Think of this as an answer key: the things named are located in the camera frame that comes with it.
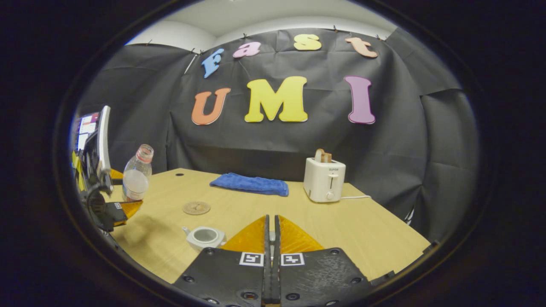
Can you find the white ceramic teacup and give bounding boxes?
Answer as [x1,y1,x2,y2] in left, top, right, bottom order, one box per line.
[183,226,227,252]

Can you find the computer monitor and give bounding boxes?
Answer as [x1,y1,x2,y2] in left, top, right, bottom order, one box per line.
[75,112,100,152]

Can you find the white toaster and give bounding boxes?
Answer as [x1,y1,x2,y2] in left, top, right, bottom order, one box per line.
[303,157,346,203]

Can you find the clear plastic water bottle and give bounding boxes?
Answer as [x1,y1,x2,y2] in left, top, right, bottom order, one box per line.
[122,144,154,202]

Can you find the blue towel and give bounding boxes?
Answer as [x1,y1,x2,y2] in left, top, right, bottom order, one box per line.
[209,172,289,197]

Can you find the round brown coaster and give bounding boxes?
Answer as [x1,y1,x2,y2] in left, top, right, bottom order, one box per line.
[183,201,211,215]

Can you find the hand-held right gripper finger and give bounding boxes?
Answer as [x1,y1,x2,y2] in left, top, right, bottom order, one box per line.
[173,214,271,307]
[273,214,372,307]

